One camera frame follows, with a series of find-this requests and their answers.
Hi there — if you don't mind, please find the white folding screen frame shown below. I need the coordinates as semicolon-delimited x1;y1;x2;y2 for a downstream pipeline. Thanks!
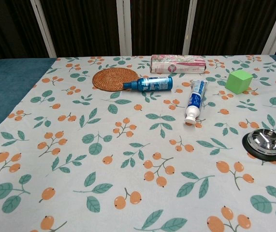
29;0;276;58

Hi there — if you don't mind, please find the white blue toothpaste tube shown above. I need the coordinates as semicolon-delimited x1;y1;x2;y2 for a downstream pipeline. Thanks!
184;80;209;125

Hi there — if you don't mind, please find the blue spray bottle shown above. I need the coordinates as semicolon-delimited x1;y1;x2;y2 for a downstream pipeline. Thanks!
123;76;174;93

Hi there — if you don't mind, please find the pink floral tissue pack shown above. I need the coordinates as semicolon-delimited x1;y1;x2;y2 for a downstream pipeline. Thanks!
149;54;206;74

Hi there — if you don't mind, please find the green cube block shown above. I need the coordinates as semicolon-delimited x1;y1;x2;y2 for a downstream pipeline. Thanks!
225;70;254;94

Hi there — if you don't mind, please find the fruit leaf print tablecloth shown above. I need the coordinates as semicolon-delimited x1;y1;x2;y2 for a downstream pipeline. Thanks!
0;55;276;232

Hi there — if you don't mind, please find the round woven rattan coaster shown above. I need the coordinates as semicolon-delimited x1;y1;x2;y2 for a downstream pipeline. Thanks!
92;68;140;92

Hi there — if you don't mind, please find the silver call bell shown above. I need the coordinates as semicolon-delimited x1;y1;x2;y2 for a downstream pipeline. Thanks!
242;129;276;160

